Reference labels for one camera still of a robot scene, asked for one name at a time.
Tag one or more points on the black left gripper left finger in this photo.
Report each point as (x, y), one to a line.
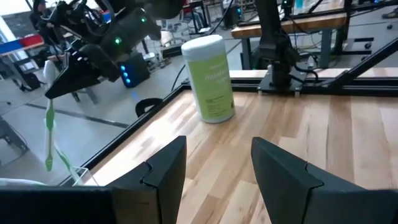
(155, 193)

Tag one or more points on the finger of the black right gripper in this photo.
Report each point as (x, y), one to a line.
(74, 76)

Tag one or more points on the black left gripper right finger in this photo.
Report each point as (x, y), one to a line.
(295, 199)

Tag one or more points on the green white toothbrush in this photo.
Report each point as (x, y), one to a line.
(66, 161)
(49, 112)

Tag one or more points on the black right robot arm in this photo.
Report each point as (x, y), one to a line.
(130, 28)

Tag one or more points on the blue-lit computer tower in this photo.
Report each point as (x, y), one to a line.
(136, 71)

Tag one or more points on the clear acrylic organizer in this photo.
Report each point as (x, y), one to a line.
(90, 177)

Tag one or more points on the green disinfecting wipes canister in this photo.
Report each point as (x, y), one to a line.
(211, 87)

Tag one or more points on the wooden background table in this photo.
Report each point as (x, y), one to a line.
(311, 23)

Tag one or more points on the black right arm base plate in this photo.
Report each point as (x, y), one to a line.
(267, 84)

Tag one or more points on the black aluminium table frame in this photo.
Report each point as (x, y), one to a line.
(357, 88)

